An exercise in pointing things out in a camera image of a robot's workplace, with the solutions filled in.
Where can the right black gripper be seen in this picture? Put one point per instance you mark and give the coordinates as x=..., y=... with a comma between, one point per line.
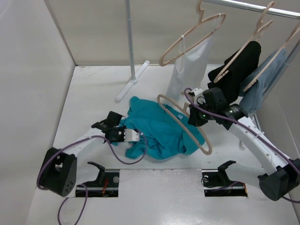
x=193, y=119

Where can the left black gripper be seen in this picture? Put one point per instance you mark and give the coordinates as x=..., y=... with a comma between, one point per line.
x=122, y=128

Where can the teal t shirt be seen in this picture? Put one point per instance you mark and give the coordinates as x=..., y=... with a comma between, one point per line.
x=165, y=138

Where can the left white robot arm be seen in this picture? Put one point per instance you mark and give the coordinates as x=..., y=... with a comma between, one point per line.
x=60, y=172

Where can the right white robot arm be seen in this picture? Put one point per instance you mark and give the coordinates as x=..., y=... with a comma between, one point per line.
x=279, y=173

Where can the wooden hanger with blue cloth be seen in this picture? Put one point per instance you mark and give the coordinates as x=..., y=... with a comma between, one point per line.
x=293, y=33

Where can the black cloth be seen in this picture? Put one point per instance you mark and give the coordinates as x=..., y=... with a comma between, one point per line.
x=246, y=62

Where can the light blue cloth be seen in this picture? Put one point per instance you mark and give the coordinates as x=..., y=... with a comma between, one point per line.
x=252, y=99

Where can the white cloth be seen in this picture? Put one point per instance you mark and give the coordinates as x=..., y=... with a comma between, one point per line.
x=189, y=69

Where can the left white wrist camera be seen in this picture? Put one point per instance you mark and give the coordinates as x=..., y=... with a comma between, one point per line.
x=131, y=135

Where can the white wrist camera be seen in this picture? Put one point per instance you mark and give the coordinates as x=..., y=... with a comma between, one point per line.
x=196, y=95
x=131, y=135

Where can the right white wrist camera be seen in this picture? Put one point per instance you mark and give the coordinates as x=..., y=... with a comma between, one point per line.
x=196, y=95

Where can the aluminium rail at right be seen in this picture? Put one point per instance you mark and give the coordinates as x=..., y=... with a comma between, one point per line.
x=256, y=122

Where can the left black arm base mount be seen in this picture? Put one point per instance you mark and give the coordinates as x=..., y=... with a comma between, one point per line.
x=97, y=181

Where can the white clothes rack frame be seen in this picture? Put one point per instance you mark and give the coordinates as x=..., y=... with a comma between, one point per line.
x=228, y=3

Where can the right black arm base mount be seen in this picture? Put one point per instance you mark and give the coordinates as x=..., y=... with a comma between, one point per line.
x=217, y=184

